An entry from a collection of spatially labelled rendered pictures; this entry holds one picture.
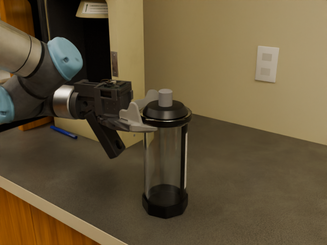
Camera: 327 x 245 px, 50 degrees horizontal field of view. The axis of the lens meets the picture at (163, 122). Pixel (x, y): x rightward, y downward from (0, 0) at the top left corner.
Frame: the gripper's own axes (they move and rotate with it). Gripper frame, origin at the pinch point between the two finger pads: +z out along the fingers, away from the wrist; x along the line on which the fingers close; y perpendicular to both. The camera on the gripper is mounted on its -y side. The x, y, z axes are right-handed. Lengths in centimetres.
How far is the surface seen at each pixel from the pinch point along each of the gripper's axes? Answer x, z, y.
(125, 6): 25.3, -20.3, 21.2
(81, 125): 26.4, -39.2, -15.6
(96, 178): 4.6, -20.6, -19.8
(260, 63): 57, 12, 2
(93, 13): 26.7, -31.2, 19.2
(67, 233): -5.8, -23.5, -29.9
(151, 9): 69, -32, 18
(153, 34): 69, -31, 8
